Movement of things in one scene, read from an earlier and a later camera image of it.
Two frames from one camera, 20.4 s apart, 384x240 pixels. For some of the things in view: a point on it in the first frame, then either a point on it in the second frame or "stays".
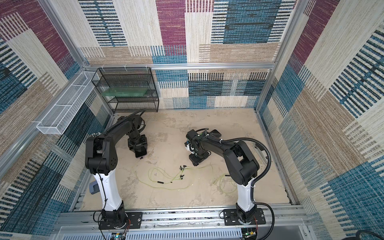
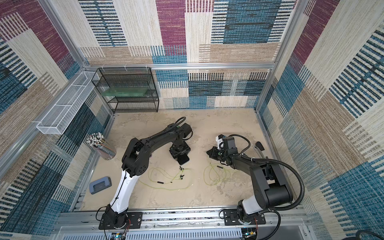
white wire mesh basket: [58, 118] stays
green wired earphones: [219, 179] to [214, 173]
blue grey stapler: [94, 187] stays
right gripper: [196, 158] to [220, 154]
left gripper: [133, 146] to [175, 154]
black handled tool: [259, 148] stays
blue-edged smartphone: [215, 133] to [183, 158]
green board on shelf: [124, 91] stays
